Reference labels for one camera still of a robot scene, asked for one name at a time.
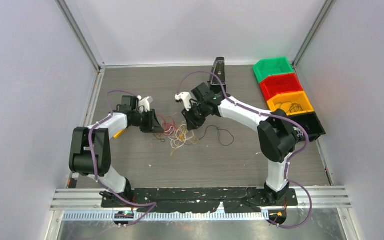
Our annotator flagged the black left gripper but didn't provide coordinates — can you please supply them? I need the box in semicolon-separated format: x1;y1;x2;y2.
131;109;164;134

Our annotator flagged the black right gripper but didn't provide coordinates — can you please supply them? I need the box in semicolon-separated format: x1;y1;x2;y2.
182;102;209;132

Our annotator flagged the red cable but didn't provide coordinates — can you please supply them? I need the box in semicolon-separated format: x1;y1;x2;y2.
158;114;178;135

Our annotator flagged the white cable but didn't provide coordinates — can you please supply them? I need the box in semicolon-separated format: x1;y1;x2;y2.
165;122;196;150

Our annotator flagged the yellow cable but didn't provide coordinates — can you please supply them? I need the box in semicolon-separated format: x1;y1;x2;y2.
149;124;200;157

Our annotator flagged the brown cable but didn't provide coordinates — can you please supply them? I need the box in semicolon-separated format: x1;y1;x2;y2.
196;125;236;147
274;101;304;114

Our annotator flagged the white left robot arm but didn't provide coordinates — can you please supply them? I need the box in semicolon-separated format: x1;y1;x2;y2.
68;96;164;207

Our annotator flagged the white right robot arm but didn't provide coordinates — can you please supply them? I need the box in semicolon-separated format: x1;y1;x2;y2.
174;83;310;205

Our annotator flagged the yellow triangular plastic piece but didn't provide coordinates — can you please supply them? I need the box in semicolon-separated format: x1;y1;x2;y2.
113;129;125;139

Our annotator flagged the black metronome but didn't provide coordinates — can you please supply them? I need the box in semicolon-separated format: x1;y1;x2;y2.
208;56;227;94

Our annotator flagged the red plastic bin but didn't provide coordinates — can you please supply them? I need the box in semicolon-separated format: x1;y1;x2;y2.
259;73;304;101

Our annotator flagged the green plastic bin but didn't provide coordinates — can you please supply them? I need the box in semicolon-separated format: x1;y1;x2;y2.
252;56;294;83

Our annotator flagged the yellow plastic bin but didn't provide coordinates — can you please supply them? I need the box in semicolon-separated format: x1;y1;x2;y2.
266;91;315;116

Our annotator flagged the black plastic bin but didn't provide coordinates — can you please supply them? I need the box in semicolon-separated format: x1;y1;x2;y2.
290;111;326;143

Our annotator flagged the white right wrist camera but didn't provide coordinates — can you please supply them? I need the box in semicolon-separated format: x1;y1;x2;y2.
174;91;192;111

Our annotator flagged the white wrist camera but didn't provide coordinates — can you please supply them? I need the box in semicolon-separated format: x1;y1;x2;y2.
174;91;192;111
136;95;153;113

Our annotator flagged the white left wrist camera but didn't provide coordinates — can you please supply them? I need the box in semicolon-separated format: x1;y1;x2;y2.
136;95;153;113

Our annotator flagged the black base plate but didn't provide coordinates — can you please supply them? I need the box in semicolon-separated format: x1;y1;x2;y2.
101;187;299;215

